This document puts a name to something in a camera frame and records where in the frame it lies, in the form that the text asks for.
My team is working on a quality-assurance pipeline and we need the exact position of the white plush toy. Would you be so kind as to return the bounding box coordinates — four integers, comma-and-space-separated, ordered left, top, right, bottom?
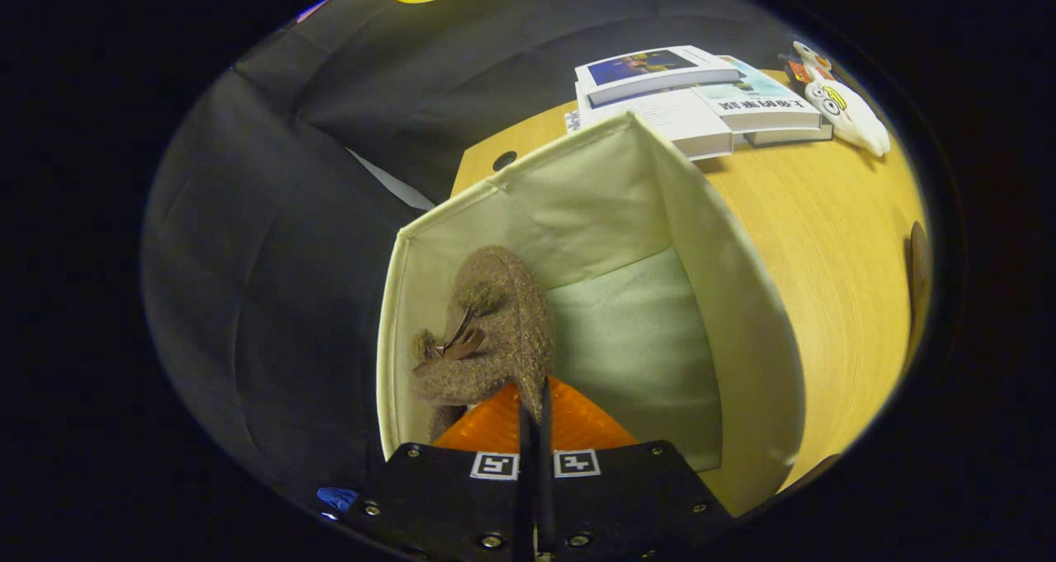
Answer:
804, 79, 892, 158

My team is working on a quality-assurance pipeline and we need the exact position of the cream fabric storage box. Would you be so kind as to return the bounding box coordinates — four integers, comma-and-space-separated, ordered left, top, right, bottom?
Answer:
375, 111, 807, 517

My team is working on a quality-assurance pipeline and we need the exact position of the brown fuzzy shoe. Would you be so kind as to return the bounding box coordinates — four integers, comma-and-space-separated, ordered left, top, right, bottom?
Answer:
410, 245, 556, 443
903, 220, 935, 373

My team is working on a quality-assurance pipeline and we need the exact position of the white text cover book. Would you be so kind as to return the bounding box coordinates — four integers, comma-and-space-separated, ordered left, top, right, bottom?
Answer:
565, 87, 735, 161

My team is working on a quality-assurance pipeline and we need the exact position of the white book dark photo cover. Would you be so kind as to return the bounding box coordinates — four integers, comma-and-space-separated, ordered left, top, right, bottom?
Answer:
574, 45, 743, 107

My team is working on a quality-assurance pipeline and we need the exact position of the penguin plush toy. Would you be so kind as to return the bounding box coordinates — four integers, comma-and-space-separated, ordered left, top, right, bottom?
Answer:
780, 40, 832, 84

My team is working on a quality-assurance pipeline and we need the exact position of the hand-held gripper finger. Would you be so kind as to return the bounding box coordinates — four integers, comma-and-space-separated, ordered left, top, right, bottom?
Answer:
345, 380, 539, 562
536, 376, 735, 562

